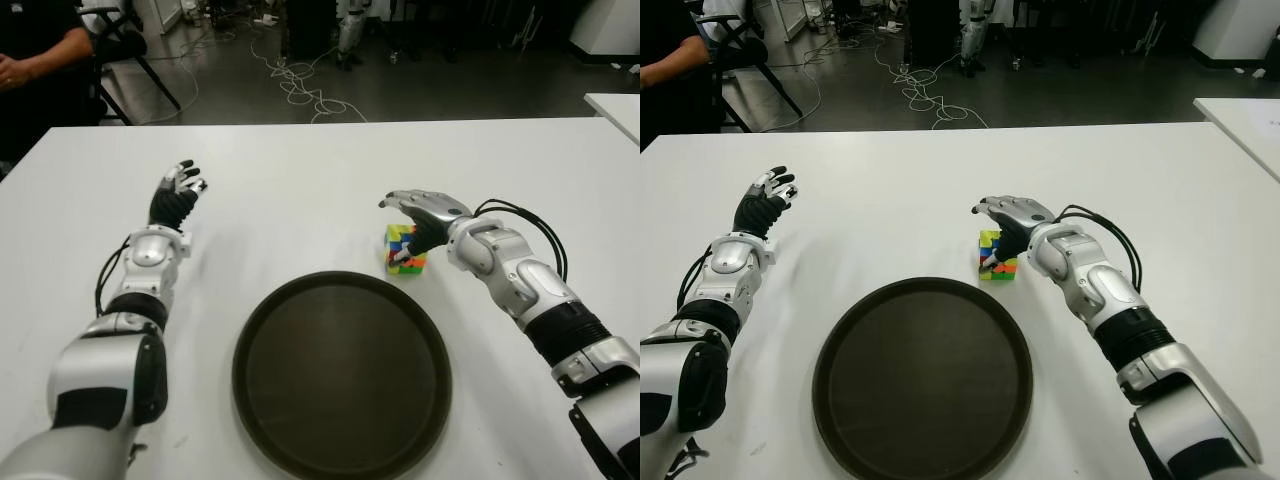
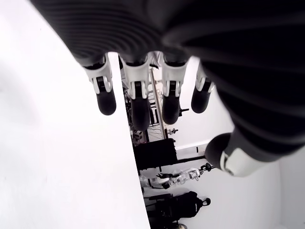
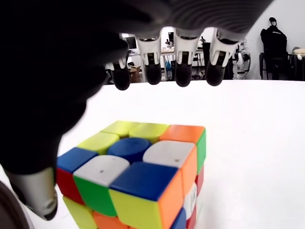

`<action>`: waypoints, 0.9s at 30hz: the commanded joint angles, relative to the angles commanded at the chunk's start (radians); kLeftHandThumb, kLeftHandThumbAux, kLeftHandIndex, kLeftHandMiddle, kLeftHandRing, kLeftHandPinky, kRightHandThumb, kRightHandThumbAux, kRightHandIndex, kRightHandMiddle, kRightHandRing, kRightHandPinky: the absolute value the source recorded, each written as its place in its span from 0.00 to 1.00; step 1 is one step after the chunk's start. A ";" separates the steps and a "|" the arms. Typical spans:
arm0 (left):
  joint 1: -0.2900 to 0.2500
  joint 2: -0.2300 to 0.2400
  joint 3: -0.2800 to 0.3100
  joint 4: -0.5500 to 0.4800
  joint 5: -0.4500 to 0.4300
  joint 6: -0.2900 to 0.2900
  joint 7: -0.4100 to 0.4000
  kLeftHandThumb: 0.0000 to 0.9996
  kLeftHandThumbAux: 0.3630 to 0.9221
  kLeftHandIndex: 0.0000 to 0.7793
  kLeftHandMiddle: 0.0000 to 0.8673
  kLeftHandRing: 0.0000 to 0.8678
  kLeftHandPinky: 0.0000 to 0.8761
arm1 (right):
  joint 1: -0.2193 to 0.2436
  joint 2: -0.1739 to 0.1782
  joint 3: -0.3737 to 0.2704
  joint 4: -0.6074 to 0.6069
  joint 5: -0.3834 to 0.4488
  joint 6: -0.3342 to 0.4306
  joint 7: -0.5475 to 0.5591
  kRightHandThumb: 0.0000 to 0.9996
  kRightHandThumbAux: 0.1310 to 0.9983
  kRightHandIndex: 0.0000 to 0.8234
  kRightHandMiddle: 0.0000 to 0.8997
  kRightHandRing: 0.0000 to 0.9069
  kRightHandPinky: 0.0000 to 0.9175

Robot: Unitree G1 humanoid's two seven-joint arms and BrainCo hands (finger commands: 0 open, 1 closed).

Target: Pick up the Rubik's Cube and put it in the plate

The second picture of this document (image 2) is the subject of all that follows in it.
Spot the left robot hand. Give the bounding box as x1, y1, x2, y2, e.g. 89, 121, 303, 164
30, 0, 305, 177

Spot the white desk with wooden edge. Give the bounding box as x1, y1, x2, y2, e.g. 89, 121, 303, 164
145, 66, 167, 141

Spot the black cabinet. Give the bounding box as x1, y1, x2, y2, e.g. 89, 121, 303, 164
134, 138, 178, 170

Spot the white humanoid robot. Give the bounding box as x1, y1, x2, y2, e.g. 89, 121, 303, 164
140, 163, 215, 191

